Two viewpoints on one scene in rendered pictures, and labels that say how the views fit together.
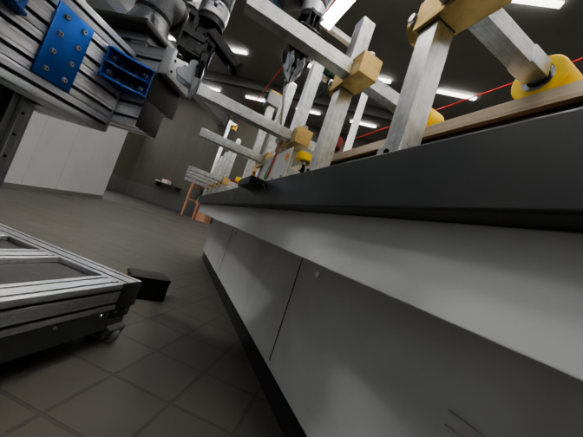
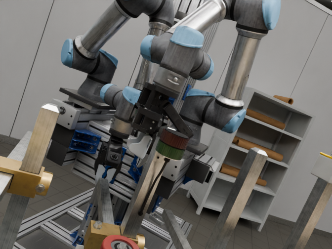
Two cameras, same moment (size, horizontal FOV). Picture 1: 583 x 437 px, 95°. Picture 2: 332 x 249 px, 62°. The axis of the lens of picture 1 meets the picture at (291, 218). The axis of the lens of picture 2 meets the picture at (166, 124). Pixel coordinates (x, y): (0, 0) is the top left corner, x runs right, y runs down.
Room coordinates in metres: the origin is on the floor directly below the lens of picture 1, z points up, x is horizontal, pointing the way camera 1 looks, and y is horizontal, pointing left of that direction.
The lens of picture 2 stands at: (0.87, -0.54, 1.23)
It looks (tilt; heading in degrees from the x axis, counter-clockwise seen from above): 8 degrees down; 94
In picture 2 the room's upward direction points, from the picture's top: 22 degrees clockwise
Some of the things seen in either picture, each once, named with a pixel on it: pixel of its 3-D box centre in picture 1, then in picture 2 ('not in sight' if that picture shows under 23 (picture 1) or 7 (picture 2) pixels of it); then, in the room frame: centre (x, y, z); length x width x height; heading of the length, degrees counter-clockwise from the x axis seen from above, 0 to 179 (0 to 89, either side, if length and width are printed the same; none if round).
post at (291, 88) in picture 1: (274, 136); (223, 230); (1.07, 0.17, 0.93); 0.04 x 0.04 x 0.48; 23
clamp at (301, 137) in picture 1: (295, 141); (115, 240); (0.82, 0.06, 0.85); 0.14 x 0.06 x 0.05; 23
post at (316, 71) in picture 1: (298, 125); (133, 219); (0.84, 0.08, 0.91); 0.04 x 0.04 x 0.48; 23
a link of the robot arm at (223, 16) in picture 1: (212, 15); (121, 125); (0.67, 0.37, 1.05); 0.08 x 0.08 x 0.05
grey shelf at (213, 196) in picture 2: not in sight; (247, 158); (1.74, 2.86, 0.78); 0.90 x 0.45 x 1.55; 19
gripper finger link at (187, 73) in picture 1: (187, 76); (98, 173); (0.66, 0.36, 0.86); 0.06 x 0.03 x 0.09; 113
